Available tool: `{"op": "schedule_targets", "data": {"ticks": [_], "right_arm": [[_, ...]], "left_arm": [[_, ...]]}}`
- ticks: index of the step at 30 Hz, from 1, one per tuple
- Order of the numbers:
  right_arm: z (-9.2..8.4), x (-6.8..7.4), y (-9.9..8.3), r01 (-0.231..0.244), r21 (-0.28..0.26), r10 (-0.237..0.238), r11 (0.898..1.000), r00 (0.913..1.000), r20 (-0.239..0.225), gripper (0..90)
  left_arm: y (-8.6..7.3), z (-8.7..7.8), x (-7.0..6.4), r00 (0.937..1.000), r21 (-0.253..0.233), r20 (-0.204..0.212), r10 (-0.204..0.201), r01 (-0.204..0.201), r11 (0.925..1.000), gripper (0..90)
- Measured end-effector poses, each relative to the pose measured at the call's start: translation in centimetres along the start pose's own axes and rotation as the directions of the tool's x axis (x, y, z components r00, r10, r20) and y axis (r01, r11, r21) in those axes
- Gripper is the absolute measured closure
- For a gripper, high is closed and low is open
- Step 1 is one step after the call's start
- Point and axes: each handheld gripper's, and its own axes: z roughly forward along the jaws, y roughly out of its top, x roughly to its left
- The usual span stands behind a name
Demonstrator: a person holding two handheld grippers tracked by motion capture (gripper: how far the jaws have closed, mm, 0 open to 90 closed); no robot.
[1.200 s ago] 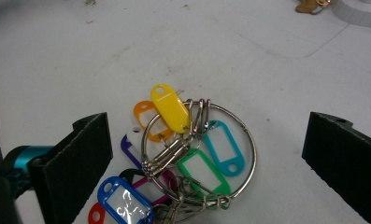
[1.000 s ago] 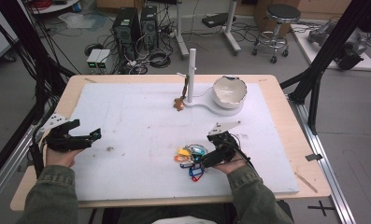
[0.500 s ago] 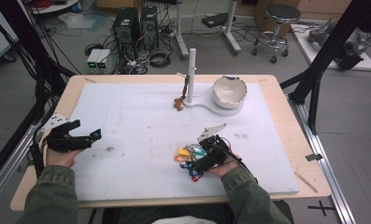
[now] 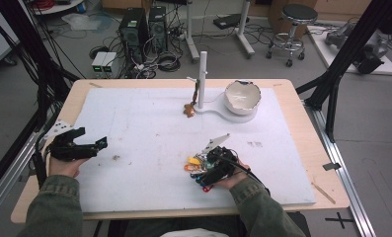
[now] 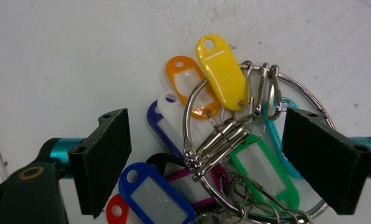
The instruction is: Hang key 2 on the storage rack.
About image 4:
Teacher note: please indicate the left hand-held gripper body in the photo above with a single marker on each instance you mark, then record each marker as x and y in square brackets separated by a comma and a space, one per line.
[71, 151]

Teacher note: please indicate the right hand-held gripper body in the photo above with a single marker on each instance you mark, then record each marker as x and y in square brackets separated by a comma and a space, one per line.
[224, 161]

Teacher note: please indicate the bunch of keys with coloured tags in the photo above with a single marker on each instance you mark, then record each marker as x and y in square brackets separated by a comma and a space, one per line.
[194, 161]

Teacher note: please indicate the white key stand with base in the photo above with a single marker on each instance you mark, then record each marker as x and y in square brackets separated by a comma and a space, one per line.
[202, 82]

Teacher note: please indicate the person's left hand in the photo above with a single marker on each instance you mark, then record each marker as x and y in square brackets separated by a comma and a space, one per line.
[65, 168]

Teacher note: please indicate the person's right hand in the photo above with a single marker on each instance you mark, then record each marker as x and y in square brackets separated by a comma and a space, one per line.
[238, 176]

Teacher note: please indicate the person's lap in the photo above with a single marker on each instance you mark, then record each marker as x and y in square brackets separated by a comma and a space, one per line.
[183, 223]

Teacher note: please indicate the white cloth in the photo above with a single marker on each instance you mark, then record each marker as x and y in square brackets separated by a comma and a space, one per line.
[193, 232]

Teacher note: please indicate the white table mat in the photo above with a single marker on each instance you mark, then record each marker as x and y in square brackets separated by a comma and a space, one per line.
[144, 184]

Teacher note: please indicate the white eggshell-shaped bowl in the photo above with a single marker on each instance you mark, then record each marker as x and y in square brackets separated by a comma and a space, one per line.
[243, 97]

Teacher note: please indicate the white power supply box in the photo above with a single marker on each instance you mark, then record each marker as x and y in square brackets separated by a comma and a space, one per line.
[98, 62]
[110, 62]

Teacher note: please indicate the thin wooden stick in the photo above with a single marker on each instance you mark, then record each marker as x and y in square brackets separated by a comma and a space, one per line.
[323, 193]

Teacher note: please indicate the small black clip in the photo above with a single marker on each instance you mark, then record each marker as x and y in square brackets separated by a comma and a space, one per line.
[331, 166]

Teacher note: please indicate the clear plastic bag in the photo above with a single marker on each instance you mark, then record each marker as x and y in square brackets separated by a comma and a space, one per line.
[80, 21]

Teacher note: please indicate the large black computer tower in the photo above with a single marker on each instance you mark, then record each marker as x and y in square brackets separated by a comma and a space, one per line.
[132, 29]

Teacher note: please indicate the round white table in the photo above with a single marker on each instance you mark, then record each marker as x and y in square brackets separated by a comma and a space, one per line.
[57, 8]

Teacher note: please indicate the white desk leg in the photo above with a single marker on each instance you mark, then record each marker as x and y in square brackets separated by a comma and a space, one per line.
[244, 33]
[191, 36]

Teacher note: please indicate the slim black computer tower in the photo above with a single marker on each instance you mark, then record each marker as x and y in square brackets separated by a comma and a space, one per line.
[158, 26]

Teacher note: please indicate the flat black box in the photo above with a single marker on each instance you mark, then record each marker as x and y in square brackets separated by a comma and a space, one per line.
[229, 21]

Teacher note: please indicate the black round stool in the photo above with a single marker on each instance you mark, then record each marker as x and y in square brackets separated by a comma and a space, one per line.
[297, 15]

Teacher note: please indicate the grey machine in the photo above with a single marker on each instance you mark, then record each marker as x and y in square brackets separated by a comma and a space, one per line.
[364, 46]

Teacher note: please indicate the white platform board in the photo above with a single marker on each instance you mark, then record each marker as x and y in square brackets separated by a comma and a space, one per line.
[386, 67]

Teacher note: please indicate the black frame strut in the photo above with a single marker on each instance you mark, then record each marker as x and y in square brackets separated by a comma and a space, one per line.
[25, 39]
[348, 56]

